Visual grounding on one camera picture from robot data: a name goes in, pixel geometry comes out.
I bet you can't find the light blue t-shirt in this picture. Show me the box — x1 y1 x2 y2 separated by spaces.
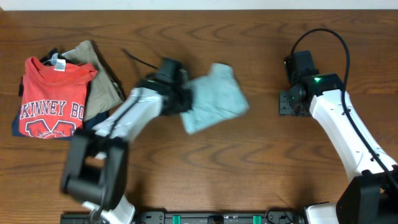
180 63 249 134

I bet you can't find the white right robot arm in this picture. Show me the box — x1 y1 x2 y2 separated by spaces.
279 73 397 223

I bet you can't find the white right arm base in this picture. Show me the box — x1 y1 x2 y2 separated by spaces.
304 203 339 224

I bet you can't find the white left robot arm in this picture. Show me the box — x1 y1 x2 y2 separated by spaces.
60 80 193 223

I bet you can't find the khaki folded garment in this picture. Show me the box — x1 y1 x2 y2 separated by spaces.
62 40 124 121

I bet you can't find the navy folded garment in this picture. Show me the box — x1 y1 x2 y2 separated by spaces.
11 47 110 141

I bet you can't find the red printed t-shirt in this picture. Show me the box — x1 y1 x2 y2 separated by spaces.
18 56 98 139

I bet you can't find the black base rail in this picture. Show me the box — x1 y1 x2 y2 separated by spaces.
60 210 304 224

